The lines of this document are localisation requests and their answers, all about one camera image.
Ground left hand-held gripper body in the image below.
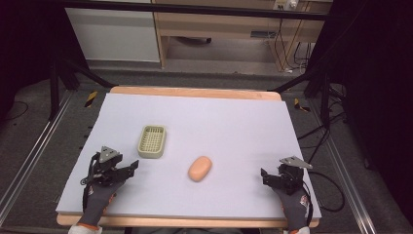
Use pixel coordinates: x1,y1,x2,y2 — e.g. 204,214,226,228
85,145,127,188

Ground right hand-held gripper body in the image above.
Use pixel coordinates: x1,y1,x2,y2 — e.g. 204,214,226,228
275,155,315,197

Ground person's left hand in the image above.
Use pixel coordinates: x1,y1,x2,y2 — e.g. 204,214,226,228
77,179,127,229

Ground person's right hand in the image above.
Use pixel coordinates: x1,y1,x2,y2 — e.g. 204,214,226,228
273,186,314,232

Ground pale green soap dish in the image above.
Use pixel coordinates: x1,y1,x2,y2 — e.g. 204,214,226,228
136,125,168,160

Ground yellow black floor tape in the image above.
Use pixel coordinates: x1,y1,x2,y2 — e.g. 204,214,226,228
293,97,310,114
84,90,98,108

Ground white foam mat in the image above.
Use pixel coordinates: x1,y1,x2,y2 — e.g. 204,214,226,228
55,93,322,221

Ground wooden table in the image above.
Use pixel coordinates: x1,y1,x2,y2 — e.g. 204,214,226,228
56,85,321,229

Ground black metal stand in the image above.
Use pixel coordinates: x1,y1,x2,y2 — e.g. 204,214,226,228
48,45,117,122
267,55,346,129

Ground white cabinet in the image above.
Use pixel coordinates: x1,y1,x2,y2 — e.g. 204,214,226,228
64,7,161,63

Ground wooden desk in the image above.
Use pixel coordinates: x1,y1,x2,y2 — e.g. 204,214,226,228
151,0,334,71

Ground white power strip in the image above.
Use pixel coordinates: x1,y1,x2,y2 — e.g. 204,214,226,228
274,0,299,11

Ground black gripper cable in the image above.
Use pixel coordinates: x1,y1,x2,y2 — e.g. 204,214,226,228
303,170,346,226

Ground black floor cables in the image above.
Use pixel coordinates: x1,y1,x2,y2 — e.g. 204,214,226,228
296,109,348,164

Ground metal floor rail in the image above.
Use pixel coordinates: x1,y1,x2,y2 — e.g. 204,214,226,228
311,99,378,234
0,90,74,226

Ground black floor cable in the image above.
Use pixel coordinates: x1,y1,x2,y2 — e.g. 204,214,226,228
0,100,30,124

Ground hanging desk cables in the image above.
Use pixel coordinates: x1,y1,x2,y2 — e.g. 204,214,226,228
273,19,314,73

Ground black frame crossbar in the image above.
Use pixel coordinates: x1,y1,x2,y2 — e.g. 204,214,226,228
60,0,329,21

